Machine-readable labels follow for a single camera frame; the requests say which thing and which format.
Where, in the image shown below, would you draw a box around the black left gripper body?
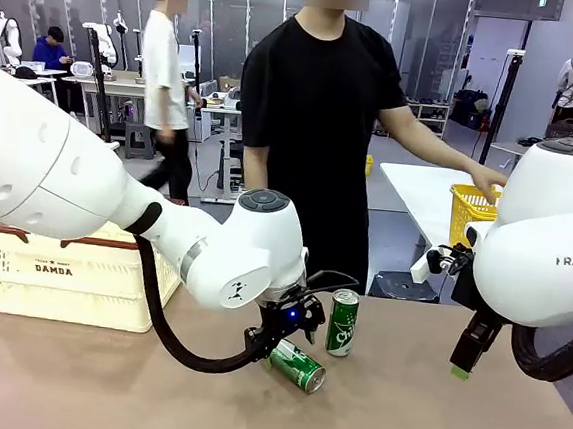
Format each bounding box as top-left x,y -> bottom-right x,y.
253,285 -> 330,350

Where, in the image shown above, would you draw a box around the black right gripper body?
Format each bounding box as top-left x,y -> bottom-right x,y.
448,245 -> 511,341

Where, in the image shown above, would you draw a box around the green soda can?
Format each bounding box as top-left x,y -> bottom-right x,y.
324,287 -> 362,359
263,336 -> 330,396

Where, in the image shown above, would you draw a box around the person's right forearm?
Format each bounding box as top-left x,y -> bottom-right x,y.
239,142 -> 274,195

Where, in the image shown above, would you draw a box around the person's left forearm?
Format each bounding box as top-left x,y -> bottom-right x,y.
372,103 -> 483,176

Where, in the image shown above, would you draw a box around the yellow plastic basket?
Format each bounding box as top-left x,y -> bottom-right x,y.
444,182 -> 504,252

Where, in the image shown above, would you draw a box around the dark wicker basket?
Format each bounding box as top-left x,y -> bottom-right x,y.
543,116 -> 573,144

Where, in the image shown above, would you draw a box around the person's left hand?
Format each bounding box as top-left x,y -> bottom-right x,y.
466,164 -> 511,209

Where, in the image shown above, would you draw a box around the black round stool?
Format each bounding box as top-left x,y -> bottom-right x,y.
368,268 -> 444,305

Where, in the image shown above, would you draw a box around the white table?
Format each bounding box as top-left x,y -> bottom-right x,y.
372,160 -> 510,255

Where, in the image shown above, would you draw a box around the grey background desk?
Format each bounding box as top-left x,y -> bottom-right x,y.
485,139 -> 531,172

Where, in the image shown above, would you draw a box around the wooden shoe rack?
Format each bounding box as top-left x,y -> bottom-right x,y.
402,98 -> 451,140

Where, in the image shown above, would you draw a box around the black pole with white top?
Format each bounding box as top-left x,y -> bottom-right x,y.
475,46 -> 527,169

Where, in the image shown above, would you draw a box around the person in black T-shirt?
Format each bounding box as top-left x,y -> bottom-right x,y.
223,0 -> 418,299

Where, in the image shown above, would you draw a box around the white standing desk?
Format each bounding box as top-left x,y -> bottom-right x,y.
190,104 -> 251,207

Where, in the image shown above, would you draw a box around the grey step stool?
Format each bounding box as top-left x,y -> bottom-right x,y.
121,120 -> 158,162

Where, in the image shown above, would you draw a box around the walking person in white shirt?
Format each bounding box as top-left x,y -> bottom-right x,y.
126,0 -> 210,208

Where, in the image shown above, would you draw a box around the wooden top background desk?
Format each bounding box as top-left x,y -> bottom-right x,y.
57,66 -> 152,139

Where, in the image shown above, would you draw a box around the black tripod stand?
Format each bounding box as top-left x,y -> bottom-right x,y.
78,25 -> 122,144

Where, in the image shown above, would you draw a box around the seated person in blue hoodie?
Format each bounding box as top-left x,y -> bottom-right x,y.
25,24 -> 87,118

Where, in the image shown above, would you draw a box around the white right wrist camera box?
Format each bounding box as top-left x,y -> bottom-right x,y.
409,242 -> 461,288

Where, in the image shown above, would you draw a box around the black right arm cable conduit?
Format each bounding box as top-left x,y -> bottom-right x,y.
507,322 -> 573,385

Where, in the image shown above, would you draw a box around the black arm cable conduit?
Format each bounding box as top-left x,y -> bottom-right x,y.
507,322 -> 573,385
125,231 -> 266,378

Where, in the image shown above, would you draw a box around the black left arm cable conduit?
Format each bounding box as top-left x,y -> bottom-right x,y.
125,231 -> 266,378

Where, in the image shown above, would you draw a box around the cream shopping basket brown handles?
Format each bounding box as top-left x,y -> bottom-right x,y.
0,209 -> 187,337

